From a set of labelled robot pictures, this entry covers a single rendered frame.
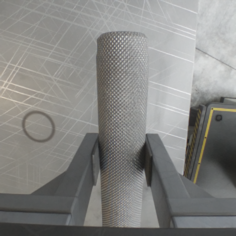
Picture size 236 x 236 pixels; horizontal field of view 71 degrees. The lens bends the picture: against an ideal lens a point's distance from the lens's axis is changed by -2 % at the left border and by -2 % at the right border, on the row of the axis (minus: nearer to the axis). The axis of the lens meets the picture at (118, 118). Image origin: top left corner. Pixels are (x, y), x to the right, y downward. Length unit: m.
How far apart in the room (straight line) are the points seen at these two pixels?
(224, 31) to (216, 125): 0.62
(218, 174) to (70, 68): 1.03
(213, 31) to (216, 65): 0.21
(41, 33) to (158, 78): 0.21
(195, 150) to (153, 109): 0.74
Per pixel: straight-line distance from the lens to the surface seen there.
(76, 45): 0.31
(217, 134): 1.04
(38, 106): 0.35
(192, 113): 1.17
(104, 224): 0.18
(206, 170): 1.13
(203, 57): 1.28
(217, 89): 1.34
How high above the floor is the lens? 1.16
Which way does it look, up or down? 73 degrees down
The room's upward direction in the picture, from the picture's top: 175 degrees counter-clockwise
